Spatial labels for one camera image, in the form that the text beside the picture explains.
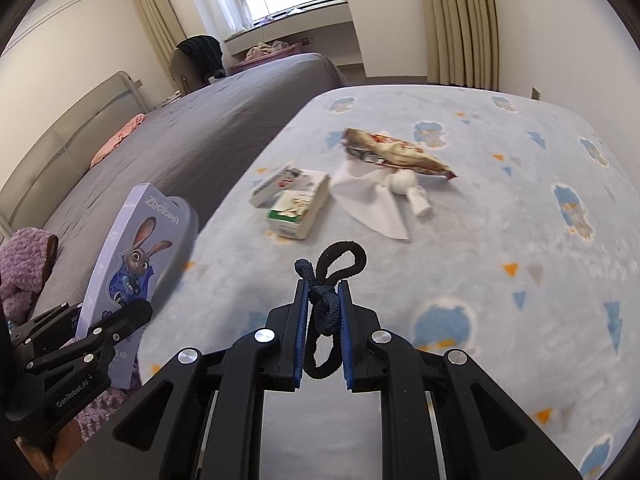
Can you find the pile of pale clothes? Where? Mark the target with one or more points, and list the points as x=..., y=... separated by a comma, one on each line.
x=265, y=51

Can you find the white window sill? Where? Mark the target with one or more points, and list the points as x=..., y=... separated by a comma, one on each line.
x=310, y=22

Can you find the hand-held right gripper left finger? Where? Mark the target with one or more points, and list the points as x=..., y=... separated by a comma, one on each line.
x=301, y=340

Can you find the white tissue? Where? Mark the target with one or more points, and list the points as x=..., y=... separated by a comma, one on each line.
x=365, y=195

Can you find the wide beige curtain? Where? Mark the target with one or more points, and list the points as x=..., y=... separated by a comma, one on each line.
x=462, y=25

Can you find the wall socket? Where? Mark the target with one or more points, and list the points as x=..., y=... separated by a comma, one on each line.
x=536, y=94

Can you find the grey bed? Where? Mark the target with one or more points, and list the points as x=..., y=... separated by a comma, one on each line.
x=200, y=135

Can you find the pink plastic basin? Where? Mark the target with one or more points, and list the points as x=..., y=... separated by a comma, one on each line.
x=265, y=62

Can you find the purple fleece garment brown lining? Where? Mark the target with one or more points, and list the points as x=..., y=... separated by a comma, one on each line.
x=22, y=260

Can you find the pink cloth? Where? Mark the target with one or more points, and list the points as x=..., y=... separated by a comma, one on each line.
x=117, y=140

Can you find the white green small carton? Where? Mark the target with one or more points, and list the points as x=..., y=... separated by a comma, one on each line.
x=300, y=210

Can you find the purple cartoon rabbit box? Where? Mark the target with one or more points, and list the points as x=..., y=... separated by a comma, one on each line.
x=145, y=230

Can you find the light blue printed blanket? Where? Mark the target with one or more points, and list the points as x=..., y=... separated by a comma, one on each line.
x=475, y=260

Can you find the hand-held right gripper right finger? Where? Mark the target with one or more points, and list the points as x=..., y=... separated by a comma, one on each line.
x=345, y=350

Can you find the black jacket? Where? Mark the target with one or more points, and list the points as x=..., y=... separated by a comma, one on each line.
x=200, y=55

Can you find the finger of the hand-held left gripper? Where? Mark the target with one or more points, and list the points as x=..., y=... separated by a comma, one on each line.
x=45, y=327
x=115, y=327

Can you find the narrow beige curtain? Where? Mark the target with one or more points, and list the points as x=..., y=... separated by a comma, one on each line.
x=157, y=10

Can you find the beige chair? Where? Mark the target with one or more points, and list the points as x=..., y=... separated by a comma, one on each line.
x=177, y=72

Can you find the grey bed headboard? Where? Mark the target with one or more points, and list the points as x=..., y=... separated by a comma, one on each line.
x=75, y=135

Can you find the beige red snack wrapper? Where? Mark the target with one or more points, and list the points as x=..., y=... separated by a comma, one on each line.
x=400, y=152

